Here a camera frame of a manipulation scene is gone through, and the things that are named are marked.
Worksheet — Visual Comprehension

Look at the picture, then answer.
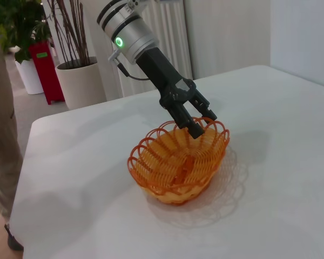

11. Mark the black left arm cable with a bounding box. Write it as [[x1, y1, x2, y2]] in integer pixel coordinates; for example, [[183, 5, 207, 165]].
[[108, 50, 151, 81]]

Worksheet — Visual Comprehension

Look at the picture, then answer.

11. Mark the bare brown stem plant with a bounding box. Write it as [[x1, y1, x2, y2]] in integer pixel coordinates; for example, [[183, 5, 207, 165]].
[[46, 0, 91, 67]]

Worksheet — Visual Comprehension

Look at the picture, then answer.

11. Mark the person in beige trousers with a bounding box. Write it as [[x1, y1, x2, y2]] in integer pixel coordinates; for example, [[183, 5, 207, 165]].
[[0, 26, 24, 259]]

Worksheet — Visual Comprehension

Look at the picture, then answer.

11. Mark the green leafy plant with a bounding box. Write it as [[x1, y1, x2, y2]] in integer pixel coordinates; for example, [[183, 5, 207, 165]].
[[0, 0, 53, 64]]

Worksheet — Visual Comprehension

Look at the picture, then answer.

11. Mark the white plant pot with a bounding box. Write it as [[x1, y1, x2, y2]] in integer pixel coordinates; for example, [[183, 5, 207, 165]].
[[15, 58, 45, 96]]

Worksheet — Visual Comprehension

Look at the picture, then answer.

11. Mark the round beige plant pot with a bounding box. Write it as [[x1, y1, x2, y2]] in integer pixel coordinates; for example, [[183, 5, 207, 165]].
[[55, 56, 107, 110]]

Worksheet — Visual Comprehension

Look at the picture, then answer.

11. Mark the orange plastic wire basket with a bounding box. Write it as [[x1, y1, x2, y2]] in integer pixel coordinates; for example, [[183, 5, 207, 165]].
[[127, 116, 231, 207]]

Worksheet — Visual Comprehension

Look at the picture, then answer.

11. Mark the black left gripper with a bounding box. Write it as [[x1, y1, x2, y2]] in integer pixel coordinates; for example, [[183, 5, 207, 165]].
[[136, 47, 218, 140]]

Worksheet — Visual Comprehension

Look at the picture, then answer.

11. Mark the white ribbed radiator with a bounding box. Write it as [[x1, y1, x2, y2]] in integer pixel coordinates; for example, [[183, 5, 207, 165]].
[[118, 0, 193, 98]]

